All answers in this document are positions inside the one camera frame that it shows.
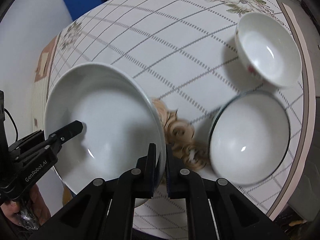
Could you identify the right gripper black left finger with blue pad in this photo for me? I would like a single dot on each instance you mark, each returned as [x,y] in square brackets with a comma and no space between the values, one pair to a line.
[146,180]

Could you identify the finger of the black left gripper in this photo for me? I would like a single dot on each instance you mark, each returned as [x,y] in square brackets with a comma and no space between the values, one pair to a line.
[67,132]

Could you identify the person's left hand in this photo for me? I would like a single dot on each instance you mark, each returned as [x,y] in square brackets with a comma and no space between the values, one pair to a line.
[30,213]

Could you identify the small white floral bowl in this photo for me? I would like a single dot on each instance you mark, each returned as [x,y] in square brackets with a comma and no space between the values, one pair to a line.
[267,50]

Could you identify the floral checked tablecloth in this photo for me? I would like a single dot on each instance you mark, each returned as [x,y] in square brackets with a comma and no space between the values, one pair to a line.
[183,53]

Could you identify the beige tape strip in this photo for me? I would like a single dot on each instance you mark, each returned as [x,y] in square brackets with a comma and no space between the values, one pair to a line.
[42,66]

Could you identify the teal rimmed white bowl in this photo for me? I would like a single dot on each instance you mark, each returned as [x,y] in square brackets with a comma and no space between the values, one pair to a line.
[249,138]

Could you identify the large white floral bowl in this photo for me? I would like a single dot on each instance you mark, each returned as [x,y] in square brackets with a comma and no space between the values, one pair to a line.
[119,123]

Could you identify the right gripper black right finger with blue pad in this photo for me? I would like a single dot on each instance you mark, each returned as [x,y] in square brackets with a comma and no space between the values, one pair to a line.
[179,180]

